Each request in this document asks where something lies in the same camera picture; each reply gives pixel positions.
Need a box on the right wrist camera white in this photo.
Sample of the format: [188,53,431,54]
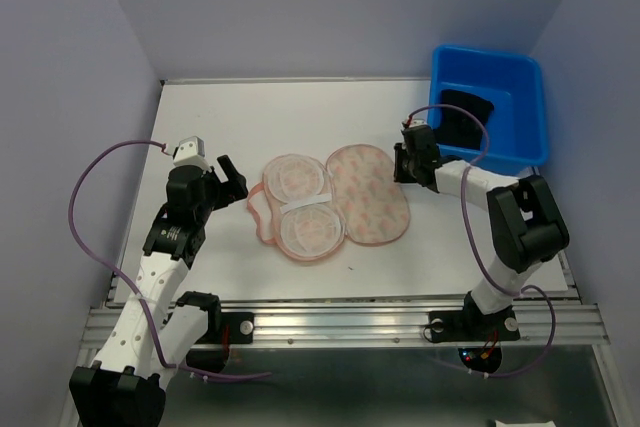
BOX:
[401,118,427,130]

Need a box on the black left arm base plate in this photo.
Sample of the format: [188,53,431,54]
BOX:
[196,311,255,346]

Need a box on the black bra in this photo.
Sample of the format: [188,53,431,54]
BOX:
[434,89,494,150]

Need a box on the white paper sheet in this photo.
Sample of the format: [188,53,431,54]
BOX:
[493,420,556,427]

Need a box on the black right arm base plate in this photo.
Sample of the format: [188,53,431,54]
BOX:
[423,310,521,345]

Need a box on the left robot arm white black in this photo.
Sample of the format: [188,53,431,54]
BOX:
[69,156,251,426]

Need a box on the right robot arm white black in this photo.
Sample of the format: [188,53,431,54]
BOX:
[394,121,570,343]

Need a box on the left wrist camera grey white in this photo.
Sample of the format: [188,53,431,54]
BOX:
[173,136,210,171]

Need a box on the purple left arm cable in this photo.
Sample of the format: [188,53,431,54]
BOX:
[68,140,272,383]

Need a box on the floral mesh laundry bag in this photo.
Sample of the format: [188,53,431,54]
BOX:
[247,144,411,263]

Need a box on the aluminium mounting rail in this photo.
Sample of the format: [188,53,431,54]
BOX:
[81,298,610,350]

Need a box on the blue plastic bin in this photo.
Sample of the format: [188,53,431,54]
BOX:
[427,45,549,175]

